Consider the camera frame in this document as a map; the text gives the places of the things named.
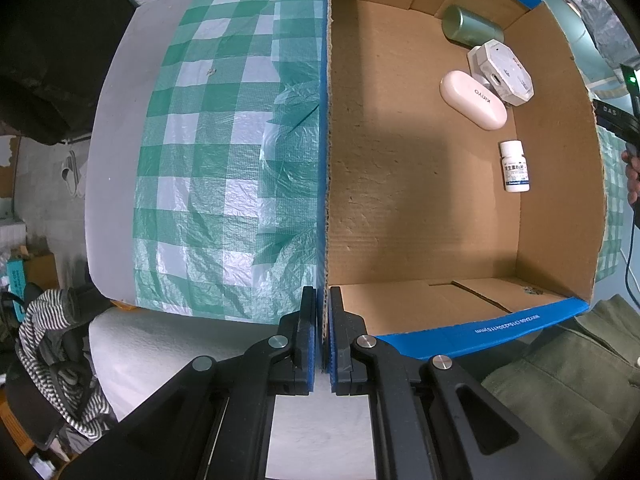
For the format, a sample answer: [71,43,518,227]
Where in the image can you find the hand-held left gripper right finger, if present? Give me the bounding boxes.
[327,286,608,480]

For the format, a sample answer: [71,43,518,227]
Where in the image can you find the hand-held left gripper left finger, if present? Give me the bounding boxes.
[60,286,319,480]

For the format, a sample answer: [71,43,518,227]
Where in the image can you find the small white pill bottle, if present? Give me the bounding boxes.
[499,140,531,193]

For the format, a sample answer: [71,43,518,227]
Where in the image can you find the white octagonal plastic box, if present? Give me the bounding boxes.
[467,40,535,107]

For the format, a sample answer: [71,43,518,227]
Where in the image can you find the white oval case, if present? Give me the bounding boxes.
[439,70,508,132]

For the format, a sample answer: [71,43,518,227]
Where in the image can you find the round green metal tin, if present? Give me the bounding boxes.
[441,4,503,46]

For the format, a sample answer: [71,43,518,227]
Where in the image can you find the blue cardboard box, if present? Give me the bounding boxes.
[317,0,608,361]

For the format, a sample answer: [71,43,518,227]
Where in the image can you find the person's right hand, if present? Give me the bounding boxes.
[621,142,640,206]

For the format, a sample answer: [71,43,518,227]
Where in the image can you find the silver foil sheet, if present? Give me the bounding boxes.
[540,0,640,76]

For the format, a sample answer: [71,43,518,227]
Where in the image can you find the green checkered plastic tablecloth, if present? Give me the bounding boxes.
[131,0,623,323]

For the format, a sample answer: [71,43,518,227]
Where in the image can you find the olive green trousers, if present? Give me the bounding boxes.
[480,294,640,480]

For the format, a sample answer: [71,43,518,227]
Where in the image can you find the striped cloth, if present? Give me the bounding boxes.
[17,287,118,441]

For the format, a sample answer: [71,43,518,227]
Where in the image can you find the white slipper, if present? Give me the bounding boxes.
[61,150,91,198]

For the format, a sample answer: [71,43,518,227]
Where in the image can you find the teal carton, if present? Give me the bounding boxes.
[5,255,28,321]

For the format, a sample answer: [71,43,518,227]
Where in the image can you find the dark cloth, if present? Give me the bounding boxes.
[0,0,141,146]

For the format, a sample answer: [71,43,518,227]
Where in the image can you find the black cable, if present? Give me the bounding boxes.
[624,205,640,307]

